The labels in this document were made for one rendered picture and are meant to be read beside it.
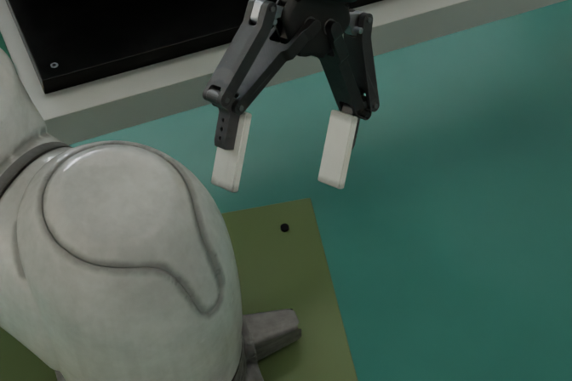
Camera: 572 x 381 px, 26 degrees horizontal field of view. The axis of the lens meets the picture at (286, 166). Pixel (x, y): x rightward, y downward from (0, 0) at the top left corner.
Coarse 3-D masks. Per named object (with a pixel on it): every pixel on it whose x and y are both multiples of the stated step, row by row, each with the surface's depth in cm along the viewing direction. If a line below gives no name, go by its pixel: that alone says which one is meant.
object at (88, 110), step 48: (0, 0) 154; (384, 0) 154; (432, 0) 154; (480, 0) 155; (528, 0) 158; (384, 48) 154; (48, 96) 142; (96, 96) 142; (144, 96) 143; (192, 96) 146
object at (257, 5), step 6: (258, 0) 105; (264, 0) 105; (258, 6) 105; (282, 6) 107; (252, 12) 105; (258, 12) 105; (276, 12) 106; (252, 18) 105; (276, 18) 106; (276, 24) 105
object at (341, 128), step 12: (336, 120) 116; (348, 120) 115; (336, 132) 116; (348, 132) 115; (324, 144) 118; (336, 144) 116; (348, 144) 116; (324, 156) 118; (336, 156) 116; (348, 156) 116; (324, 168) 118; (336, 168) 116; (324, 180) 118; (336, 180) 116
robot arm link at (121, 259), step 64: (64, 192) 88; (128, 192) 88; (192, 192) 90; (0, 256) 92; (64, 256) 87; (128, 256) 86; (192, 256) 89; (0, 320) 96; (64, 320) 89; (128, 320) 88; (192, 320) 91
